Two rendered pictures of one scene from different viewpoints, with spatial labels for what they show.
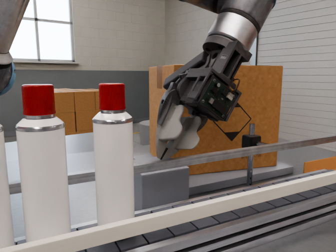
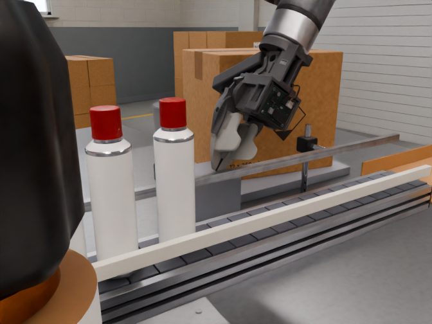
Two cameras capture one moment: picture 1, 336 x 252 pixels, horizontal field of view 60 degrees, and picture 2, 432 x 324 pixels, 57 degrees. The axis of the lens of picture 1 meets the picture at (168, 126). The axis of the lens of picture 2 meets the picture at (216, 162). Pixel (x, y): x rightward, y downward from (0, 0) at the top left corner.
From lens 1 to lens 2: 15 cm
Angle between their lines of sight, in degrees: 10
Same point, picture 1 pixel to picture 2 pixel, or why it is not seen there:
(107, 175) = (171, 193)
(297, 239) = (351, 245)
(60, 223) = (132, 240)
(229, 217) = (287, 227)
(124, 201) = (188, 216)
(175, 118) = (231, 128)
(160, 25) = not seen: outside the picture
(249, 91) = (305, 83)
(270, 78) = (328, 67)
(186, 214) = (247, 226)
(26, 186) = (100, 207)
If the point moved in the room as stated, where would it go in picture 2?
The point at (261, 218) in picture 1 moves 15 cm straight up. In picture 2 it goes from (317, 226) to (326, 132)
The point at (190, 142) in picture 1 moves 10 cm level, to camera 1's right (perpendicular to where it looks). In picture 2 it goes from (247, 153) to (312, 151)
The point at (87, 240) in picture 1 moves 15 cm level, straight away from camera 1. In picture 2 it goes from (159, 254) to (135, 206)
